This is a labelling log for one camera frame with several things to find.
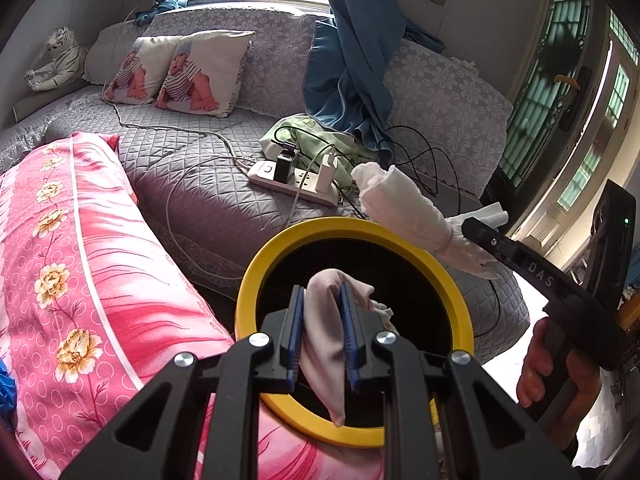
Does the pink floral blanket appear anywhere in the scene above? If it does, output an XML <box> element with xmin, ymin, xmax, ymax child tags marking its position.
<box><xmin>0</xmin><ymin>131</ymin><xmax>396</xmax><ymax>480</ymax></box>

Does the baby print pillow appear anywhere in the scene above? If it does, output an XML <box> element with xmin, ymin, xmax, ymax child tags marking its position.
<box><xmin>155</xmin><ymin>30</ymin><xmax>257</xmax><ymax>118</ymax></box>
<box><xmin>102</xmin><ymin>35</ymin><xmax>183</xmax><ymax>106</ymax></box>

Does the black cable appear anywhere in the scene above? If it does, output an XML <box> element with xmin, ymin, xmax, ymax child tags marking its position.
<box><xmin>272</xmin><ymin>125</ymin><xmax>506</xmax><ymax>341</ymax></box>

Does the grey quilted sofa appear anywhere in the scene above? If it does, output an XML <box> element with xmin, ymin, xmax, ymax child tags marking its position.
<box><xmin>0</xmin><ymin>7</ymin><xmax>531</xmax><ymax>351</ymax></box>

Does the dark door with green glass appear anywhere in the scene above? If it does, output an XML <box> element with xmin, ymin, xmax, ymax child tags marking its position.
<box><xmin>480</xmin><ymin>0</ymin><xmax>611</xmax><ymax>211</ymax></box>

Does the beige cloth wad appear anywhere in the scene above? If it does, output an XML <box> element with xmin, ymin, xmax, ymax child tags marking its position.
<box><xmin>300</xmin><ymin>269</ymin><xmax>398</xmax><ymax>426</ymax></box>

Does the green cloth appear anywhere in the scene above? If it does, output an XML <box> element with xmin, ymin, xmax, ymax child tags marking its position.
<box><xmin>260</xmin><ymin>114</ymin><xmax>391</xmax><ymax>186</ymax></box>

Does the person's right hand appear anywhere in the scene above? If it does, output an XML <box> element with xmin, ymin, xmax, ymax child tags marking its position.
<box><xmin>516</xmin><ymin>317</ymin><xmax>603</xmax><ymax>448</ymax></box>

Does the yellow rimmed trash bin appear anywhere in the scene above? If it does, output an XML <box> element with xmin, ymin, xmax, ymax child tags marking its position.
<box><xmin>235</xmin><ymin>216</ymin><xmax>475</xmax><ymax>448</ymax></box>

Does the white power strip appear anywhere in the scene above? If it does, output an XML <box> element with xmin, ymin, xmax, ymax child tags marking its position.
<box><xmin>247</xmin><ymin>160</ymin><xmax>341</xmax><ymax>207</ymax></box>

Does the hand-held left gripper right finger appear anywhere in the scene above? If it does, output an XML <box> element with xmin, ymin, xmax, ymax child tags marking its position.
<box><xmin>341</xmin><ymin>284</ymin><xmax>581</xmax><ymax>480</ymax></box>

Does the white charger adapter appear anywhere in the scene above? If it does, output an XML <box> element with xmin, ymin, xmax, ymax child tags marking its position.
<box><xmin>317</xmin><ymin>152</ymin><xmax>341</xmax><ymax>193</ymax></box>

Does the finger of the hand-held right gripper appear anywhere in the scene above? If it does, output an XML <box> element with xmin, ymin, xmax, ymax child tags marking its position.
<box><xmin>461</xmin><ymin>217</ymin><xmax>590</xmax><ymax>321</ymax></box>

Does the black charger adapter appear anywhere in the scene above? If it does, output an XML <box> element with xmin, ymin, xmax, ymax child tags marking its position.
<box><xmin>272</xmin><ymin>142</ymin><xmax>297</xmax><ymax>185</ymax></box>

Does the white tiger plush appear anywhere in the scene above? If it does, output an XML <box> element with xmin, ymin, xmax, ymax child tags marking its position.
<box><xmin>25</xmin><ymin>26</ymin><xmax>88</xmax><ymax>92</ymax></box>

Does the white tissue bundle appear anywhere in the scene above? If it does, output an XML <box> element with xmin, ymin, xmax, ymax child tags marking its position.
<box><xmin>351</xmin><ymin>162</ymin><xmax>510</xmax><ymax>281</ymax></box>

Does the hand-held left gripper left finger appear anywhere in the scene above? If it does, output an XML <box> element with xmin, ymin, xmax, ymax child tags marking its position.
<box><xmin>59</xmin><ymin>285</ymin><xmax>306</xmax><ymax>480</ymax></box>

